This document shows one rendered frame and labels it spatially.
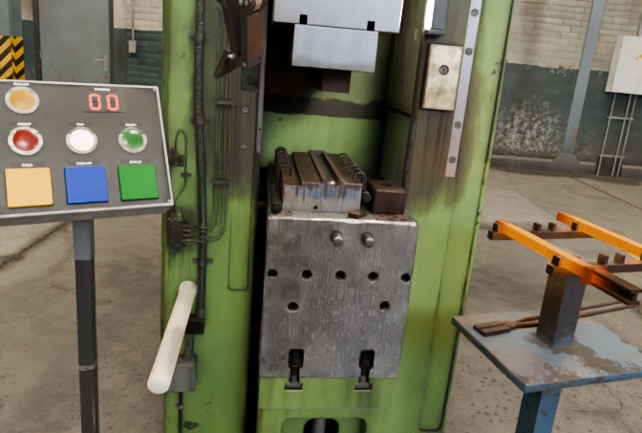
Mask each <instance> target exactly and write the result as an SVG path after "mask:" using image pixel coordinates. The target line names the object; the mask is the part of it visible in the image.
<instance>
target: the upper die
mask: <svg viewBox="0 0 642 433"><path fill-rule="evenodd" d="M377 39H378V32H371V31H361V30H351V29H341V28H331V27H321V26H311V25H301V24H294V25H293V26H292V27H291V28H290V29H289V30H288V31H287V34H286V49H285V63H286V64H288V65H291V66H299V67H310V68H321V69H333V70H344V71H356V72H366V73H374V72H375V57H376V48H377Z"/></svg>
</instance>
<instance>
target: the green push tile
mask: <svg viewBox="0 0 642 433"><path fill-rule="evenodd" d="M118 182H119V191H120V199H121V200H122V201H135V200H149V199H158V198H159V193H158V186H157V178H156V171H155V166H154V165H153V164H139V165H119V166H118Z"/></svg>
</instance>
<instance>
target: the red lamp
mask: <svg viewBox="0 0 642 433"><path fill-rule="evenodd" d="M12 143H13V145H14V146H15V147H16V148H17V149H19V150H21V151H32V150H34V148H36V146H37V145H38V143H39V139H38V137H37V136H36V134H35V133H34V132H32V131H30V130H20V131H18V132H16V133H15V134H14V135H13V137H12Z"/></svg>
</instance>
